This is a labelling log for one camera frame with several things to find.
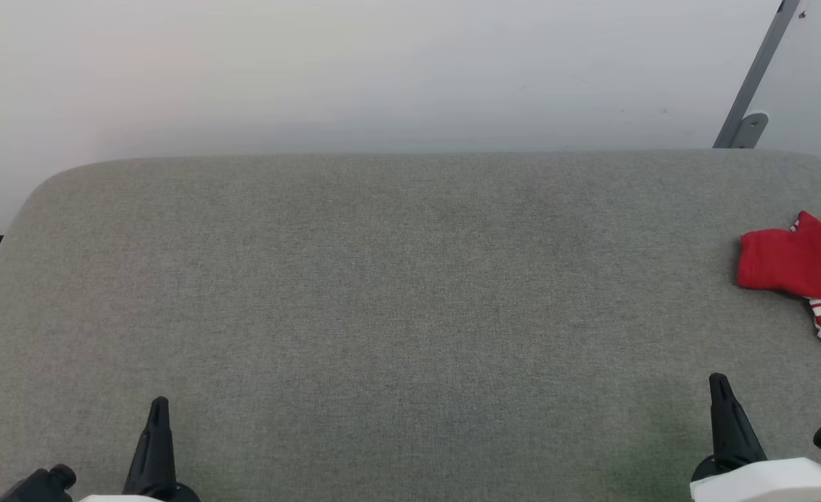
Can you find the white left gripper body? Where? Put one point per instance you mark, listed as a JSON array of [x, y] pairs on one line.
[[124, 499]]

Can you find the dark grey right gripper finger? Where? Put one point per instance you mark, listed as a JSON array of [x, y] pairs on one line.
[[731, 432]]

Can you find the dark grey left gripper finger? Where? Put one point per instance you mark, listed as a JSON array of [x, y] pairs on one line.
[[153, 460]]

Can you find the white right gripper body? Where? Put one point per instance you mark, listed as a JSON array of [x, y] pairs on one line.
[[766, 481]]

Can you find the red and white basketball jersey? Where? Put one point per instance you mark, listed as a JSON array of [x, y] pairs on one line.
[[801, 258]]

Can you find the grey fabric sofa cushion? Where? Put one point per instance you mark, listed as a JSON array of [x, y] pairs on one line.
[[382, 314]]

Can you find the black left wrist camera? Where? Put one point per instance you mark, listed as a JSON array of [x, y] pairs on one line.
[[40, 484]]

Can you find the grey metal frame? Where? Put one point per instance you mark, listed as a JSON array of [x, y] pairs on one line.
[[755, 77]]

